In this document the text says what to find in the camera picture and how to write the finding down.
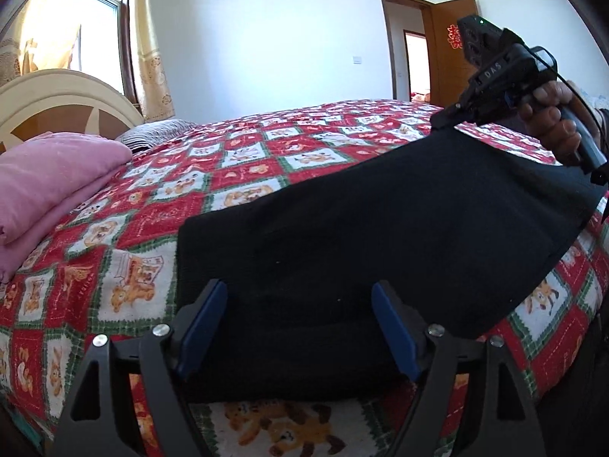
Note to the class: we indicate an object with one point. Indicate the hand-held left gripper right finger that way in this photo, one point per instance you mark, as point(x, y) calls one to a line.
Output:
point(396, 333)

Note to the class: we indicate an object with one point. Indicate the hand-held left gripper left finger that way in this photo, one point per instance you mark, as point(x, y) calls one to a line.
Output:
point(203, 331)

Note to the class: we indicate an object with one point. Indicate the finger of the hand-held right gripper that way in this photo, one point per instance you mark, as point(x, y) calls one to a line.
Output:
point(449, 115)

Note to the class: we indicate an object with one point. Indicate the black pants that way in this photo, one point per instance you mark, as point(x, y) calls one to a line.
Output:
point(380, 223)

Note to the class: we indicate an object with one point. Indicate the person's right hand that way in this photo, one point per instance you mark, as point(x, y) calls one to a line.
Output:
point(552, 119)

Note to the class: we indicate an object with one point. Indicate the brown wooden door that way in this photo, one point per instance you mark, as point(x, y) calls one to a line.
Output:
point(452, 76)

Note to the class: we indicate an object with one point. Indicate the red paper door decoration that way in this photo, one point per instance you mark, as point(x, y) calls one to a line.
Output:
point(453, 36)

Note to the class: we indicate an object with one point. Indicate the red printed blanket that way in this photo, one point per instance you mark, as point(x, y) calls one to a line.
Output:
point(238, 162)

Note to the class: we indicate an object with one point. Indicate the grey striped pillow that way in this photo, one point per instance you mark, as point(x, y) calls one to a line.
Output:
point(152, 133)

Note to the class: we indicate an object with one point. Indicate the pink folded blanket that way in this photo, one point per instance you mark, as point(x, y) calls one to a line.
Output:
point(52, 176)

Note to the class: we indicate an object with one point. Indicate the cream wooden headboard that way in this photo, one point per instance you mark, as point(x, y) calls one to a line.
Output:
point(57, 100)

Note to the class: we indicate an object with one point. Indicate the beige patterned curtain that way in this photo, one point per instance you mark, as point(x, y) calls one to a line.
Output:
point(43, 24)
point(152, 57)

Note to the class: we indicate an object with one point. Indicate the window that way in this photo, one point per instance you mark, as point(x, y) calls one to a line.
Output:
point(102, 43)

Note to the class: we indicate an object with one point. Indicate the brown door frame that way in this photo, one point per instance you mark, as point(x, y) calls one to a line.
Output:
point(388, 43)

